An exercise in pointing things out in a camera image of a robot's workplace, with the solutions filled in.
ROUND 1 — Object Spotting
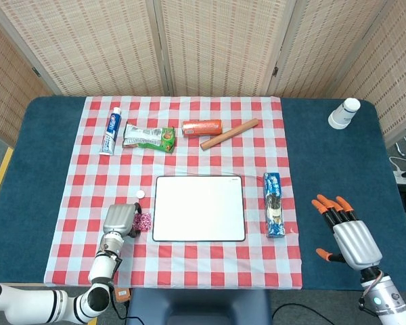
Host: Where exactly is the white cable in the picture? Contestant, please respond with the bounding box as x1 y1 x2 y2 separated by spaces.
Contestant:
388 154 406 173

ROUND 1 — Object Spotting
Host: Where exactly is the wooden rolling pin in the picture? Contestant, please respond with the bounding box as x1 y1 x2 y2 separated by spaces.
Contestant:
200 118 259 151

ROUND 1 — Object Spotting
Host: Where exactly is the black floor cable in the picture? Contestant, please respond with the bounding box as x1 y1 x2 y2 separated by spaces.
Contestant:
272 302 363 325

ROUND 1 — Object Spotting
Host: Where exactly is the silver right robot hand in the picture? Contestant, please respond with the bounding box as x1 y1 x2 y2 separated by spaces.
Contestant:
311 194 383 271

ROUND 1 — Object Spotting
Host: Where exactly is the white board with black frame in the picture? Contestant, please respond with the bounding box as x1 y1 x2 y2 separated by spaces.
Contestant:
152 175 247 243

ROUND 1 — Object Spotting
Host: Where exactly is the orange biscuit roll pack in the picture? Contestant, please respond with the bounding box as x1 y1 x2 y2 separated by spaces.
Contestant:
181 119 223 139

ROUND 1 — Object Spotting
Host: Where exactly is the dark blue chair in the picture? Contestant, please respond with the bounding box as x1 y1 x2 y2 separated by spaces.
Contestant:
127 288 273 325

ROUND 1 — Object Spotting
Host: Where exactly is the green snack bag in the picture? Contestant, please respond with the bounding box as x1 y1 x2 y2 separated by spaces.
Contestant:
122 121 177 154

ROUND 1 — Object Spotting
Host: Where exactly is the teal table cover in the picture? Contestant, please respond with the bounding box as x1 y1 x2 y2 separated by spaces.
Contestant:
0 95 406 292

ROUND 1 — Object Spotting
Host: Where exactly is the woven folding screen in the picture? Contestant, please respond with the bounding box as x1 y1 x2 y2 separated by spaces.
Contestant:
0 0 406 147

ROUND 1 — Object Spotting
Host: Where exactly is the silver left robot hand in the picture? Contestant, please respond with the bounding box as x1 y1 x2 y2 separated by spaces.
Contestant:
102 202 143 238

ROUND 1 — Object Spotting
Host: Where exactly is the red white patterned packet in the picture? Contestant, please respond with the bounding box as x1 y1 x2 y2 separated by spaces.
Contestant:
132 212 152 232

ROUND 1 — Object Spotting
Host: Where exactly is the red white checked tablecloth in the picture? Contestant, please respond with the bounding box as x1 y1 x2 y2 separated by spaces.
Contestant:
43 95 304 290

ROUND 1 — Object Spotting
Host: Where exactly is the white paper cup stack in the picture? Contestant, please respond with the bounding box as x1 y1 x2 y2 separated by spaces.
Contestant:
327 97 361 130

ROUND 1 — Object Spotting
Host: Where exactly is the blue cookie box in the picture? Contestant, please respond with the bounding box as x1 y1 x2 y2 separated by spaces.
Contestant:
263 171 287 239

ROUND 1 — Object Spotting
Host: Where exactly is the blue white toothpaste tube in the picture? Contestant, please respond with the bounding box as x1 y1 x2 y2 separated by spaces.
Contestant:
98 106 122 156

